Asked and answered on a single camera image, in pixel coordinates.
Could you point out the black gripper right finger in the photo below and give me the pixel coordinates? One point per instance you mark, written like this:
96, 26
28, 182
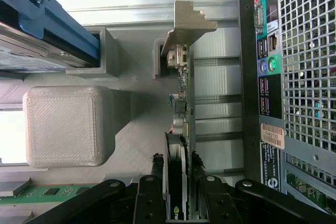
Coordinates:
218, 203

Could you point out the green RAM stick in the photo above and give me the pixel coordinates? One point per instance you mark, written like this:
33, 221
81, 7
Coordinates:
52, 191

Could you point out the grey parts rack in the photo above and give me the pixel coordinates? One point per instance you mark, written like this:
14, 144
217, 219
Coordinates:
65, 129

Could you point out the hard disk in blue caddy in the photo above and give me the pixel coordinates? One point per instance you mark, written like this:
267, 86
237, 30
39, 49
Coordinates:
26, 3

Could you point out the green motherboard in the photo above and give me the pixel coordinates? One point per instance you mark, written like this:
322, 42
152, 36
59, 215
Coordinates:
302, 187

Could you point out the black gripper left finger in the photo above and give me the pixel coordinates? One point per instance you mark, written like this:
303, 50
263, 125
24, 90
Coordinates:
149, 200

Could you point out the open grey PC case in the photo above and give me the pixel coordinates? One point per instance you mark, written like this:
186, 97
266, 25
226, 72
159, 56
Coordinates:
246, 77

